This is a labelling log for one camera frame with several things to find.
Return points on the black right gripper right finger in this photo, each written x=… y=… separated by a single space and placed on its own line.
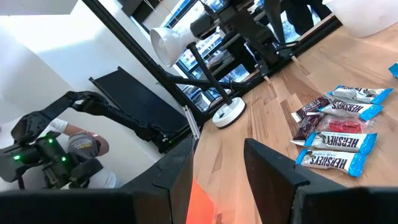
x=273 y=180

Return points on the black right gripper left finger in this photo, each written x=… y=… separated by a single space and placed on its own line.
x=177 y=174

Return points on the orange pumpkin face bucket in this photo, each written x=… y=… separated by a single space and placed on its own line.
x=200 y=205

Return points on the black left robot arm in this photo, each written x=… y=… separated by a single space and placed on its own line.
x=245 y=28

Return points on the red wrapped candy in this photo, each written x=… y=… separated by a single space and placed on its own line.
x=343 y=126

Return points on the person's hand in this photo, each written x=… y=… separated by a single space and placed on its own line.
x=82 y=144

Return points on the white desk lamp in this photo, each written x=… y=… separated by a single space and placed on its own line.
x=169 y=46

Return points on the person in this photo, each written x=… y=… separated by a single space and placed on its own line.
x=306 y=12
x=59 y=124

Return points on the white ghost face bucket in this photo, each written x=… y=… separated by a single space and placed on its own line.
x=363 y=17

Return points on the silver metal bracket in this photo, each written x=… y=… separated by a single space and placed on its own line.
x=192 y=123

